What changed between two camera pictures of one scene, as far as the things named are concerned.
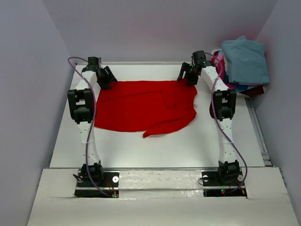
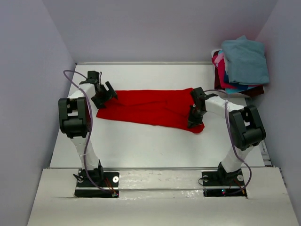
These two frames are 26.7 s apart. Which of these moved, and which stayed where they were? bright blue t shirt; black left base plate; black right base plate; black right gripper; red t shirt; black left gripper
Moved: black left gripper; red t shirt; black right gripper
Stayed: black right base plate; black left base plate; bright blue t shirt
